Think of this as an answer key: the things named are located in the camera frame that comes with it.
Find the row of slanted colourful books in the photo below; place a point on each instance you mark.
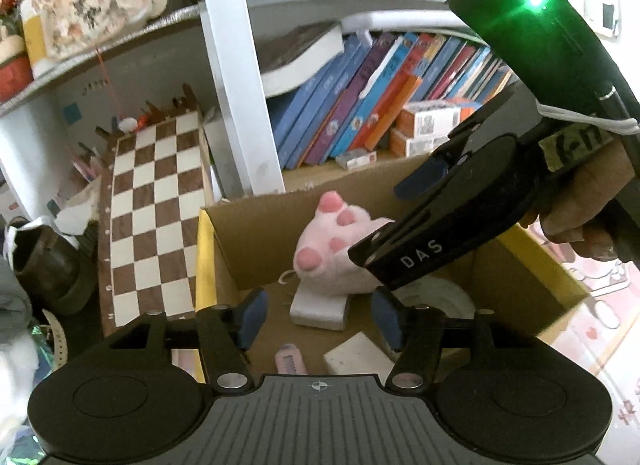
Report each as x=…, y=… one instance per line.
x=360, y=100

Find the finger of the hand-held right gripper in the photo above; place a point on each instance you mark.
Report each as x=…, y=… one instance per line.
x=415, y=257
x=425, y=180

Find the white tape roll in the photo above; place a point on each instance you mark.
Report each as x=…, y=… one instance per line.
x=450, y=297

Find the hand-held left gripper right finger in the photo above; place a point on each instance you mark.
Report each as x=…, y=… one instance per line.
x=387, y=321

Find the small red white box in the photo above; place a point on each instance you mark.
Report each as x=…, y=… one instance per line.
x=356, y=160

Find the small pink plastic tool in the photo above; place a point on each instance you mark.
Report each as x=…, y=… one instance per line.
x=291, y=360

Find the curved white foam block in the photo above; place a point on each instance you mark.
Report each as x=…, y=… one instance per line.
x=320, y=310

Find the yellow cardboard box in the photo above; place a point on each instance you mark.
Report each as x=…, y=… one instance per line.
x=260, y=245

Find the orange white carton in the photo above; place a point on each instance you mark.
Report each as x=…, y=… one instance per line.
x=427, y=119
x=417, y=145

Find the dark brown boot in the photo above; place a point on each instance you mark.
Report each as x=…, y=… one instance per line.
x=50, y=265

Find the brown white chessboard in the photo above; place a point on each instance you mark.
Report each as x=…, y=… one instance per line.
x=152, y=215

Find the white eraser block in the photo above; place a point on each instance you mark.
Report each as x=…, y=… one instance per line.
x=357, y=354

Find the white shelf unit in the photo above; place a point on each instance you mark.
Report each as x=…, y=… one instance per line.
x=235, y=70

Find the iridescent plastic bag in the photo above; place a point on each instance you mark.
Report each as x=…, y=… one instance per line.
x=30, y=445

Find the red white figurine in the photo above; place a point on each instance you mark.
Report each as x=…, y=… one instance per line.
x=14, y=70

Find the person's right hand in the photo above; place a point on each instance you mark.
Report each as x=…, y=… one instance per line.
x=580, y=205

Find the thick grey book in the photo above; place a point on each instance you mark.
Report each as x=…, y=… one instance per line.
x=300, y=60

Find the yellow white canister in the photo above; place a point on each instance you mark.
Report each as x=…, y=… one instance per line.
x=34, y=42

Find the pink paw plush toy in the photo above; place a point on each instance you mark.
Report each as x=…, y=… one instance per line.
x=330, y=245

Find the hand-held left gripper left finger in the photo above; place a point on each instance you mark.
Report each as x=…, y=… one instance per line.
x=252, y=316

